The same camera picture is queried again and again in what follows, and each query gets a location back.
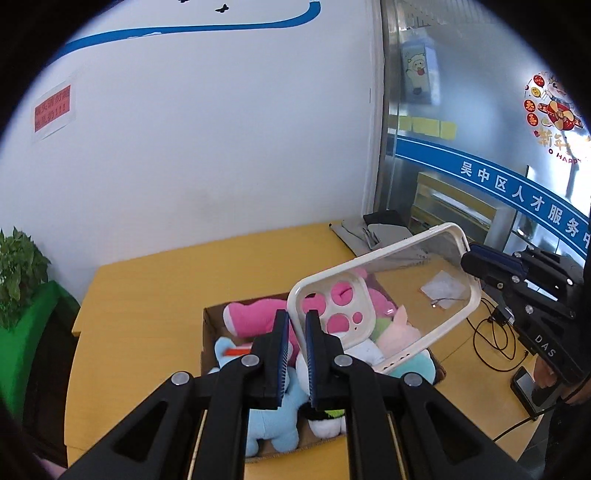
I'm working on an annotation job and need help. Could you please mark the panda plush toy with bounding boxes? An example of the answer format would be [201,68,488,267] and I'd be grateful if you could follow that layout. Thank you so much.
[295,339,385,440]

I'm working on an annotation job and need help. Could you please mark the light blue plush toy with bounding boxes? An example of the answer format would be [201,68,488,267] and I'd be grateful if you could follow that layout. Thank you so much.
[207,336,309,458]

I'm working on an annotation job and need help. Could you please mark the operator right hand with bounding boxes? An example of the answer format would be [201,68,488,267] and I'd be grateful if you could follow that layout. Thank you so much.
[533,354,591,407]

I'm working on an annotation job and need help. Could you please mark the white paper sheet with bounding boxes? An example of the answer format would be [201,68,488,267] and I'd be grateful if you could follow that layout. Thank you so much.
[421,271,469,310]

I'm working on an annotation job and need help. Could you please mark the small pink teal plush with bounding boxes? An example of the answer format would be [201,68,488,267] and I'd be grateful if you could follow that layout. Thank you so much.
[372,306,437,384]

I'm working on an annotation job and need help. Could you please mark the black phone on table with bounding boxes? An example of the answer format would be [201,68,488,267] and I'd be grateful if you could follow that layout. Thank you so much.
[510,366,553,415]

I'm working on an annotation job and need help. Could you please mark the cardboard box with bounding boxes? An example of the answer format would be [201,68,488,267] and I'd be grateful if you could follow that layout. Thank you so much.
[200,290,448,464]

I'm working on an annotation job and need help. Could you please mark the pink plush toy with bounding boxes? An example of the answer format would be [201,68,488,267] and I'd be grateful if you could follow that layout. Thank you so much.
[222,268,398,350]

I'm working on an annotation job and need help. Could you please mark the grey folded cloth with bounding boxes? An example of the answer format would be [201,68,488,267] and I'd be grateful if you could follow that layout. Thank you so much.
[329,211,430,272]

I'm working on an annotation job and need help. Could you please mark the red window decoration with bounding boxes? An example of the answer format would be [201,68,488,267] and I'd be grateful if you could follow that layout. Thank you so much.
[523,71,590,165]

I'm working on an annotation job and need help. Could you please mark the green covered table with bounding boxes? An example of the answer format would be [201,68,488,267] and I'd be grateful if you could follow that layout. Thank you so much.
[0,280,82,418]

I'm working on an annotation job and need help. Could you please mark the cartoon sheep poster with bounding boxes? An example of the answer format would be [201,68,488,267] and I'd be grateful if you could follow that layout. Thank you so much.
[401,37,441,106]

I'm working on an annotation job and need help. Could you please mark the potted green plant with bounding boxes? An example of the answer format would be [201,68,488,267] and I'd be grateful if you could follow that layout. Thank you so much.
[0,227,51,329]

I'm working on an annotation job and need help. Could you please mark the black cable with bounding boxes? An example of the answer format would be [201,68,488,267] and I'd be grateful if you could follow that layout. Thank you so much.
[434,294,555,444]

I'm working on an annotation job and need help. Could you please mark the red wall notice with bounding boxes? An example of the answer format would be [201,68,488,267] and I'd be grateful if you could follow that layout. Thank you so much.
[32,78,76,143]

